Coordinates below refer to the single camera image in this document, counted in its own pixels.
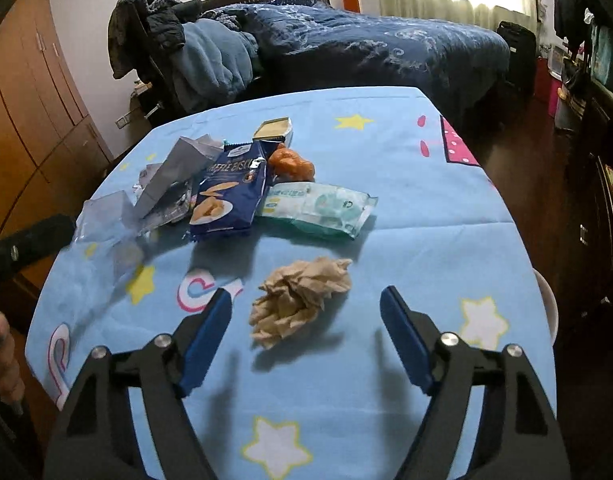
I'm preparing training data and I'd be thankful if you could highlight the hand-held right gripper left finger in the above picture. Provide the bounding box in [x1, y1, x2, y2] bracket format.
[45, 287, 233, 480]

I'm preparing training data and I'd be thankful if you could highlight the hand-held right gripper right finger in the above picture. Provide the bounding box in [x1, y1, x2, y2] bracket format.
[380, 286, 572, 480]

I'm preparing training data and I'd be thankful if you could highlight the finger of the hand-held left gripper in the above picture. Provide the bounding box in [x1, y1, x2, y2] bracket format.
[0, 214, 76, 277]

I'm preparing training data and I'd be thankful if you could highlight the clear plastic bag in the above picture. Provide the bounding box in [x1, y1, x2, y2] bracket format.
[74, 190, 160, 281]

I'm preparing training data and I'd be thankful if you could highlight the brown paper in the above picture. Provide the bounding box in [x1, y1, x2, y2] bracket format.
[249, 256, 354, 351]

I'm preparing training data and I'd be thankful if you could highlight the white round bin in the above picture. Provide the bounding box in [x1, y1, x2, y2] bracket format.
[531, 267, 560, 346]

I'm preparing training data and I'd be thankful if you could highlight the blue biscuit packet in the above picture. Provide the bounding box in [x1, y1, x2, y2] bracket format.
[189, 141, 268, 238]

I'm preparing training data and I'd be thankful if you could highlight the silver foil bag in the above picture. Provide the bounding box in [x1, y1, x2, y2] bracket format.
[134, 136, 224, 221]

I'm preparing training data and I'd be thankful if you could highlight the wet wipes pack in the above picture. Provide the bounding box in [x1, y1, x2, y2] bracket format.
[255, 181, 379, 240]

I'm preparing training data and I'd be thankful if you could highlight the orange plastic bag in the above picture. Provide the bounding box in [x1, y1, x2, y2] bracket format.
[268, 143, 316, 182]

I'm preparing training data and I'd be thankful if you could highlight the small cardboard box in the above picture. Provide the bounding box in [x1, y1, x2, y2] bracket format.
[252, 116, 292, 145]

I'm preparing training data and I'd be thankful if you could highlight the person's left hand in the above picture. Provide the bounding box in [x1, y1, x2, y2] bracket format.
[0, 311, 26, 406]

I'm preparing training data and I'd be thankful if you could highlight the wooden wardrobe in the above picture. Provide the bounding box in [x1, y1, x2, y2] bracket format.
[0, 0, 114, 281]

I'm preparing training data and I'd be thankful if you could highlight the light blue star-print tablecloth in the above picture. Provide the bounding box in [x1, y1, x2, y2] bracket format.
[25, 86, 558, 480]

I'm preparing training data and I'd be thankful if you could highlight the black chair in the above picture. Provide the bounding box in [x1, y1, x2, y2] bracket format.
[134, 25, 187, 121]

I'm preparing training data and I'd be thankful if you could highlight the grey patterned garment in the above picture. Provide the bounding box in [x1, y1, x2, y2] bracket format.
[108, 0, 177, 80]

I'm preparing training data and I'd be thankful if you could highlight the black puffer jacket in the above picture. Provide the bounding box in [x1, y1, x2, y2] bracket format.
[146, 2, 187, 53]

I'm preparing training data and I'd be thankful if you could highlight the dark wooden dresser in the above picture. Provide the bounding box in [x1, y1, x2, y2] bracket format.
[561, 75, 613, 281]

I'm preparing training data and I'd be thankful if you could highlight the pink storage box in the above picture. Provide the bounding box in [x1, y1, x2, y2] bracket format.
[547, 72, 562, 117]

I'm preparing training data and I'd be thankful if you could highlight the red storage box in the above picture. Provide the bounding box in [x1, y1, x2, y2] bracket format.
[534, 55, 557, 106]

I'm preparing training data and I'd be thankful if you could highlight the bed with blue duvet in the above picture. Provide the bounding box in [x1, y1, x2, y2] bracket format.
[214, 2, 511, 111]

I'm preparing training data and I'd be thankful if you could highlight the black suitcase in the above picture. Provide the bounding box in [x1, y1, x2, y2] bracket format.
[497, 21, 537, 96]

